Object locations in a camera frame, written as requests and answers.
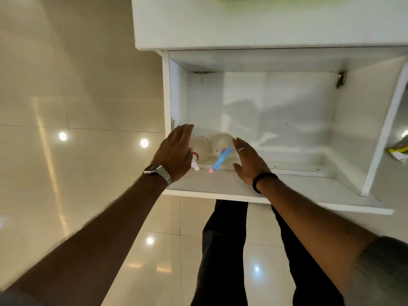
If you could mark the person's right hand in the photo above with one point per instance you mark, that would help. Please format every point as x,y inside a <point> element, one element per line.
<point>251,165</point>

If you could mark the person's left hand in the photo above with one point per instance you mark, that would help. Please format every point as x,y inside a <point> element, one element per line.
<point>173,154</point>

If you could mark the person's right thumb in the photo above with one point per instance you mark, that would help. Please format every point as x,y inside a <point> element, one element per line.
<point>237,168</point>

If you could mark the person's left fingers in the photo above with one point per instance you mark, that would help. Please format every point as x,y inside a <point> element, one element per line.
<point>182,133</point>

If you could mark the person's left forearm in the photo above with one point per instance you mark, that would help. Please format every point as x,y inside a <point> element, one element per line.
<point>95,238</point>

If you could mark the person's right forearm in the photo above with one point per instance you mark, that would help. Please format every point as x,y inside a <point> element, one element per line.
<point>312,226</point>

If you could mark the black wristband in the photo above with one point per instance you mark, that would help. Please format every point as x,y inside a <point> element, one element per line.
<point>261,179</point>

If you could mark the silver metal wristwatch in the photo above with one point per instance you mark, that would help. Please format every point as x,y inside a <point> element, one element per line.
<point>157,171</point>

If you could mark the white cabinet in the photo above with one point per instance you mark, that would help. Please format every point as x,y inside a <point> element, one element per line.
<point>287,108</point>

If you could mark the black trousers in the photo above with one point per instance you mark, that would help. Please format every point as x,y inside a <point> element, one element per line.
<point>223,251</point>

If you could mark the metal cabinet hinge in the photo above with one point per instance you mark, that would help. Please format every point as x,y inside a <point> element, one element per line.
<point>340,79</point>

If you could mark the white cabinet door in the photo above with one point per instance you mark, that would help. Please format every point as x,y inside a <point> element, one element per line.
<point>384,130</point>

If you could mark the yellow and white packet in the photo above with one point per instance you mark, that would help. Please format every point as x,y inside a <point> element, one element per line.
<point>398,152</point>

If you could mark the grey right sleeve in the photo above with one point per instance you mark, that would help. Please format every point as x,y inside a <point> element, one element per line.
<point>382,274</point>

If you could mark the grey sleeve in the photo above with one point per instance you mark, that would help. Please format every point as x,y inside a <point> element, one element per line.
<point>19,297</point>
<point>382,274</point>

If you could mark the grey left sleeve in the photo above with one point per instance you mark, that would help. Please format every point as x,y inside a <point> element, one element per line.
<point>19,297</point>

